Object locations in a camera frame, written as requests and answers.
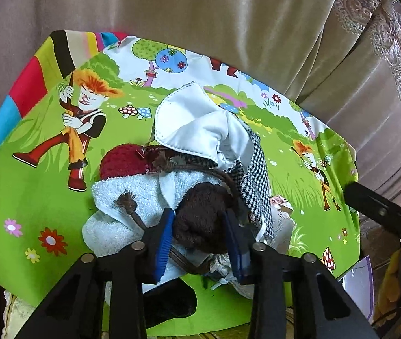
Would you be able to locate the black fuzzy cloth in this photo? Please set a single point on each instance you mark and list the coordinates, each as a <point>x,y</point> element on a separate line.
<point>173,299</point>

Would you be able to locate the white terry towel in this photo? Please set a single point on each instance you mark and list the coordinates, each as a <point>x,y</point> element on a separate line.
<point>111,228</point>

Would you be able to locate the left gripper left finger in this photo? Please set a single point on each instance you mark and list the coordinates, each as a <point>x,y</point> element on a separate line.
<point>74,306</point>

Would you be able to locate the dark red fuzzy cloth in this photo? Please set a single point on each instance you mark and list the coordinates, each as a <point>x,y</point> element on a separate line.
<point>128,160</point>

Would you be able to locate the black white houndstooth cloth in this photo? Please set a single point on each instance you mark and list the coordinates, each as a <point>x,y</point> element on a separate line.
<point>257,190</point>

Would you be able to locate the green cartoon print tablecloth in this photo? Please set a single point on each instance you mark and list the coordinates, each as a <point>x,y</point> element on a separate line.
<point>41,219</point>

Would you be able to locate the dark brown fuzzy cloth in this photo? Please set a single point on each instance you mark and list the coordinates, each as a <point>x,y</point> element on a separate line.
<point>199,222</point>

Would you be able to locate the white padded cloth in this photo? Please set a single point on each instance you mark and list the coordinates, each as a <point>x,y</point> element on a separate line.
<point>189,121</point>

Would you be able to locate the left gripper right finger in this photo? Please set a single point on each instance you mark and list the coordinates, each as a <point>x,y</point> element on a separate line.
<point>322,308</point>

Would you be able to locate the purple plastic storage box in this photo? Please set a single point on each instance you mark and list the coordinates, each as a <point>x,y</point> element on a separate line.
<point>358,282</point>

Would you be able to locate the beige curtain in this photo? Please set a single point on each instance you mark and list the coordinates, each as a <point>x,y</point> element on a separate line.
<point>339,59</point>

